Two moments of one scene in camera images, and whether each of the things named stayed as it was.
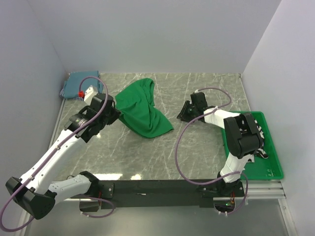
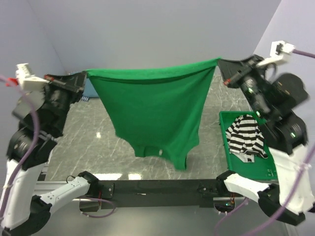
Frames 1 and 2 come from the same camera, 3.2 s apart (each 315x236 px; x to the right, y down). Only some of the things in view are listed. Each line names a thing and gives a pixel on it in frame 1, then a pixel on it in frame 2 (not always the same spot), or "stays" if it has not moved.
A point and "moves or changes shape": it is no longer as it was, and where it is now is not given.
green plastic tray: x=268 y=168 stays
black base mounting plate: x=161 y=193 stays
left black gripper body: x=110 y=118 → x=64 y=92
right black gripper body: x=195 y=108 → x=244 y=75
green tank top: x=136 y=105 moves or changes shape
